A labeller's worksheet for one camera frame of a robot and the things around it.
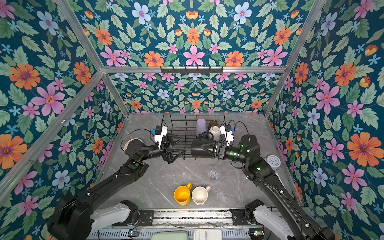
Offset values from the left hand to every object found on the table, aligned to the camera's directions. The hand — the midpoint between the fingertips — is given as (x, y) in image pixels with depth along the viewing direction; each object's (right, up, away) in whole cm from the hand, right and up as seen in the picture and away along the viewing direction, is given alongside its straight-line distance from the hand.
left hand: (183, 144), depth 62 cm
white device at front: (+11, -42, +6) cm, 44 cm away
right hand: (+9, -1, 0) cm, 9 cm away
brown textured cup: (+15, +10, +39) cm, 43 cm away
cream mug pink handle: (+6, -30, +18) cm, 35 cm away
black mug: (+6, -3, -2) cm, 7 cm away
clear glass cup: (+14, -20, +24) cm, 35 cm away
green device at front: (-6, -42, +4) cm, 42 cm away
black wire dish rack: (-7, +5, +47) cm, 48 cm away
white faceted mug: (+16, +5, +31) cm, 36 cm away
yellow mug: (-3, -30, +18) cm, 35 cm away
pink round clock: (-43, -6, +34) cm, 55 cm away
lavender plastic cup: (+7, +7, +33) cm, 35 cm away
